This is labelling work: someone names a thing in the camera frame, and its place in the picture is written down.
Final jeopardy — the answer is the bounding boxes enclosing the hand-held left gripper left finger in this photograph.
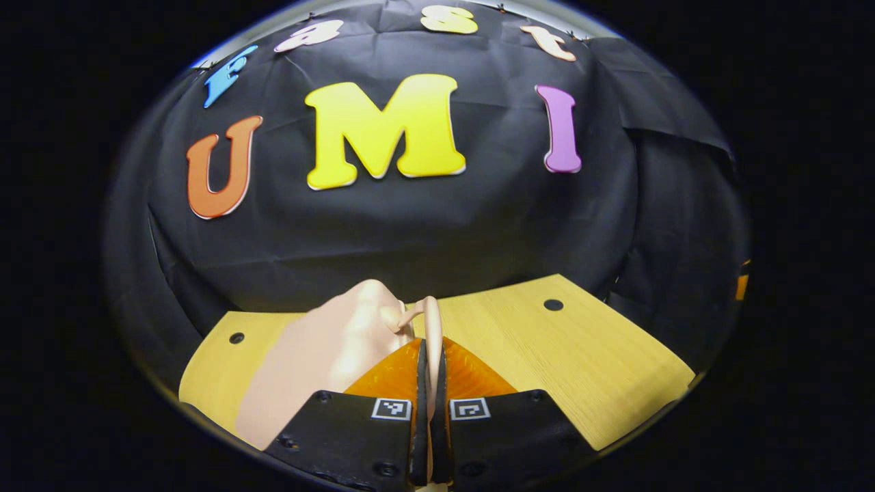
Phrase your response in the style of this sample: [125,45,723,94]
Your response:
[263,338,429,490]

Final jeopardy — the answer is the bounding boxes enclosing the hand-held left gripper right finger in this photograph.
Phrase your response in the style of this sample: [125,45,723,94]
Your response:
[431,338,599,488]

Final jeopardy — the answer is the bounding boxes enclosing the pink suitcase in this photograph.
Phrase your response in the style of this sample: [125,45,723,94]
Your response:
[234,279,445,482]

